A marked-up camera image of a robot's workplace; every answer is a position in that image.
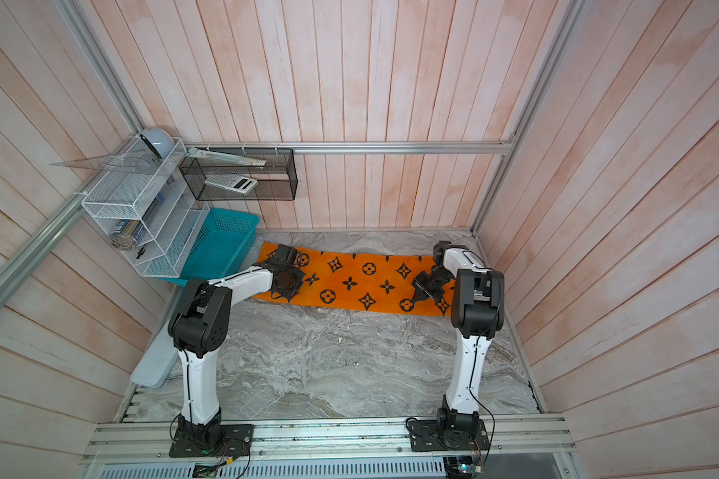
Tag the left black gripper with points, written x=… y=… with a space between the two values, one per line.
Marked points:
x=288 y=293

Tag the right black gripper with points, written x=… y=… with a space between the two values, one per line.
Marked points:
x=418 y=287

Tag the orange patterned pillowcase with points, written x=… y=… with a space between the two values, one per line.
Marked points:
x=364 y=282

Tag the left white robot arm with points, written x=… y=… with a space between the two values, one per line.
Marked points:
x=201 y=322

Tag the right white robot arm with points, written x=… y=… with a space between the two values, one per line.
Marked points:
x=477 y=314

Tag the teal plastic basket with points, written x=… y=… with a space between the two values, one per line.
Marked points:
x=223 y=242

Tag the white calculator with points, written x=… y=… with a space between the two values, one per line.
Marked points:
x=238 y=184

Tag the long ruler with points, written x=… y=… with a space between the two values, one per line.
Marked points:
x=224 y=158

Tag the white plastic tray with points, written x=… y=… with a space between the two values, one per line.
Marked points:
x=157 y=362

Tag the white round speaker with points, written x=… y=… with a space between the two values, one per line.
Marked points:
x=157 y=141

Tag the clear triangle ruler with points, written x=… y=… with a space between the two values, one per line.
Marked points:
x=138 y=162

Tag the black wire basket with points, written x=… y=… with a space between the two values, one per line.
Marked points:
x=277 y=180

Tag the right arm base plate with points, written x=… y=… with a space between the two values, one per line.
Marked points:
x=428 y=435

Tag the white wire mesh shelf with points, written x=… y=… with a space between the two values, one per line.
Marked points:
x=162 y=201

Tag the aluminium wall rail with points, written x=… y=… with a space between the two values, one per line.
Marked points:
x=369 y=148

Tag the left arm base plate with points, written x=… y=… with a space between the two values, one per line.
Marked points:
x=215 y=440

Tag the circuit board with wires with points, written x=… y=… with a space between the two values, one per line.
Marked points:
x=462 y=467

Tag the aluminium front rail frame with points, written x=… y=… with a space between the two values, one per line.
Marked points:
x=538 y=444

